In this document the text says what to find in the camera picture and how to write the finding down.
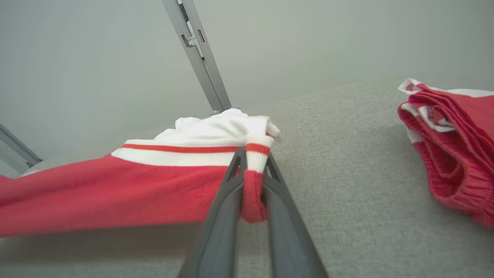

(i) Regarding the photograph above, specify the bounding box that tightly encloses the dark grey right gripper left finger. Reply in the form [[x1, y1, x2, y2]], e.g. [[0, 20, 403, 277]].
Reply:
[[178, 147, 248, 278]]

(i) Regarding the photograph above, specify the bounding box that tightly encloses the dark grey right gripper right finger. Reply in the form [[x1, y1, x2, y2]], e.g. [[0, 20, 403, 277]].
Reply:
[[262, 153, 329, 278]]

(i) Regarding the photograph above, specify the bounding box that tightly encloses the red and white jersey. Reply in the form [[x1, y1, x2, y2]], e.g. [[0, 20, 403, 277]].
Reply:
[[398, 78, 494, 231], [0, 108, 281, 238]]

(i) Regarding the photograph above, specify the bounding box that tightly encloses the grey fabric sofa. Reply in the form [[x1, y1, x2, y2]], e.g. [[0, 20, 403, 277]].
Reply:
[[0, 77, 494, 278]]

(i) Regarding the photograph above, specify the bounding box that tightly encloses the grey metal partition post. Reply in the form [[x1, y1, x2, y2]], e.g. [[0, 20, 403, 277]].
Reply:
[[161, 0, 233, 115]]

